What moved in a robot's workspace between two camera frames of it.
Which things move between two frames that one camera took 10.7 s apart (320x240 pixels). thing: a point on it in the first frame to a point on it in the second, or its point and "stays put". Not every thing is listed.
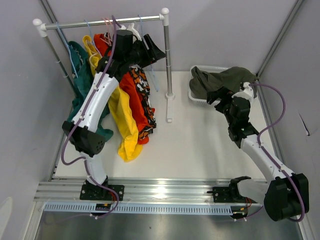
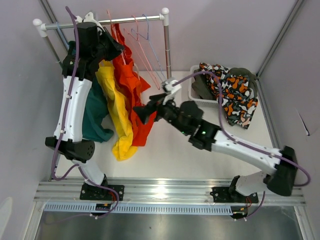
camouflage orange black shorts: x=140 y=78 to x=238 y=98
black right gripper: x=223 y=93 to x=145 y=111
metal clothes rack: x=39 y=26 stays put
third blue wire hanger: x=58 y=27 stays put
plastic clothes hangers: x=108 y=40 to x=143 y=52
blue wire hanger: x=148 y=64 to x=147 y=39
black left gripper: x=152 y=55 to x=116 y=47
